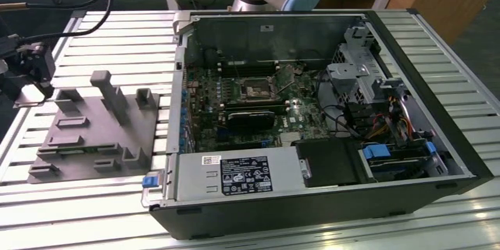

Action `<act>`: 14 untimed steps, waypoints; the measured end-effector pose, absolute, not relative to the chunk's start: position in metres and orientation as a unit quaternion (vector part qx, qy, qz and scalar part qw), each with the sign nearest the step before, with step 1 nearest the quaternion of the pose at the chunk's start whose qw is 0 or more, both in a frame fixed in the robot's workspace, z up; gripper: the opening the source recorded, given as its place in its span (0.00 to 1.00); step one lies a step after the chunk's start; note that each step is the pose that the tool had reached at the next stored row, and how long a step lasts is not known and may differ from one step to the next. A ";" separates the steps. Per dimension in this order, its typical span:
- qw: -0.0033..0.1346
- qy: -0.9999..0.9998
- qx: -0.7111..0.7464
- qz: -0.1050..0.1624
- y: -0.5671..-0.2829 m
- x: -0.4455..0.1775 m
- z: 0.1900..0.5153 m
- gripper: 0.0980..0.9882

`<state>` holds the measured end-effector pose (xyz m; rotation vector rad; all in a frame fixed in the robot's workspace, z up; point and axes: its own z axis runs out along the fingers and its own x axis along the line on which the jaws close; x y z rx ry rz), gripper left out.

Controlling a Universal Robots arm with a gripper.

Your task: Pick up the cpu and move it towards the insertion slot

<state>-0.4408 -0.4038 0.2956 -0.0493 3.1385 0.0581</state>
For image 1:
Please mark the black plastic fan shroud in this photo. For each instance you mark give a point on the black plastic fan shroud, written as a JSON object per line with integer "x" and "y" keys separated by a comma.
{"x": 330, "y": 162}

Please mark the empty black RAM slots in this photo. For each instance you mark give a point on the empty black RAM slots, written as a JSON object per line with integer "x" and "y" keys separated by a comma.
{"x": 250, "y": 70}

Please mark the silver square CPU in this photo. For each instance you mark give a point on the silver square CPU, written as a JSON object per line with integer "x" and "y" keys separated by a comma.
{"x": 27, "y": 97}

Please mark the green motherboard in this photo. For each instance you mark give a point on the green motherboard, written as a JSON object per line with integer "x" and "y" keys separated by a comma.
{"x": 304, "y": 121}

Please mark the blue case latch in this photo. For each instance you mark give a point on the blue case latch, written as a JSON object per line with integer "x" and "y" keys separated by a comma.
{"x": 151, "y": 181}

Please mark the black RAM sticks pair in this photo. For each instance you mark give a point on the black RAM sticks pair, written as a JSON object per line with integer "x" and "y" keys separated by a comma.
{"x": 254, "y": 106}

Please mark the grey plastic parts rack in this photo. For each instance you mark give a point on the grey plastic parts rack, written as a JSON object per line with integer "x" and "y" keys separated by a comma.
{"x": 98, "y": 133}

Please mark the CPU socket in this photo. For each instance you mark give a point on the CPU socket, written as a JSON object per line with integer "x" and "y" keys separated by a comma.
{"x": 259, "y": 89}

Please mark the small blue plastic clip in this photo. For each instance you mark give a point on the small blue plastic clip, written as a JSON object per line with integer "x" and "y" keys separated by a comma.
{"x": 431, "y": 148}

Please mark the blue disk carrier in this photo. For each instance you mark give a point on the blue disk carrier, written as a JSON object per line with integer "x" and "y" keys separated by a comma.
{"x": 376, "y": 153}

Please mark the black graphics card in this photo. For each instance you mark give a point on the black graphics card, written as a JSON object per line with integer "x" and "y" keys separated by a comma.
{"x": 250, "y": 119}

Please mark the thin metal locking lever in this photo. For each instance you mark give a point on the thin metal locking lever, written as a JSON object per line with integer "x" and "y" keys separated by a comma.
{"x": 286, "y": 87}

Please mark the silver power supply unit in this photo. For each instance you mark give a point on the silver power supply unit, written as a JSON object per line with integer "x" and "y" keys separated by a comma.
{"x": 195, "y": 176}

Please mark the small silver chipset heatsink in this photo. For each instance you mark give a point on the small silver chipset heatsink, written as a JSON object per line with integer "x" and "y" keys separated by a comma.
{"x": 290, "y": 138}

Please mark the silver metal drive cage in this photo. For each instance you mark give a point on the silver metal drive cage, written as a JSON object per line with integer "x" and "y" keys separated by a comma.
{"x": 347, "y": 77}

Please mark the black open PC case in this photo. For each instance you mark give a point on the black open PC case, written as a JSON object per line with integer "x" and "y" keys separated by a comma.
{"x": 296, "y": 215}

